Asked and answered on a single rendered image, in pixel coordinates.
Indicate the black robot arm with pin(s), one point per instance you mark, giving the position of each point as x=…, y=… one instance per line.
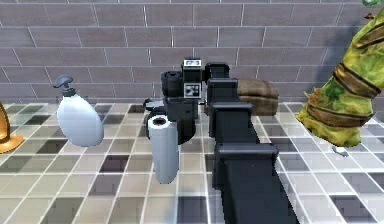
x=248, y=180

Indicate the brown bread loaf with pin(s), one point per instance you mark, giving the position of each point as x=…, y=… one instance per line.
x=258, y=96

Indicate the white paper towel roll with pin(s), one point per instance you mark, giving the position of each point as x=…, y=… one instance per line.
x=164, y=150

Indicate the orange curved stand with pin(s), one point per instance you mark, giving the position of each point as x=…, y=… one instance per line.
x=6, y=141

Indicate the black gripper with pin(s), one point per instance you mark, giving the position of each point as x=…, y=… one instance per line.
x=181, y=110

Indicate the white soap dispenser bottle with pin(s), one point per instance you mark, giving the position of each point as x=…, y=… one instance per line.
x=80, y=121

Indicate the green yellow plant pot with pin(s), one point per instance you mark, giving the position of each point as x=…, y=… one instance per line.
x=346, y=96

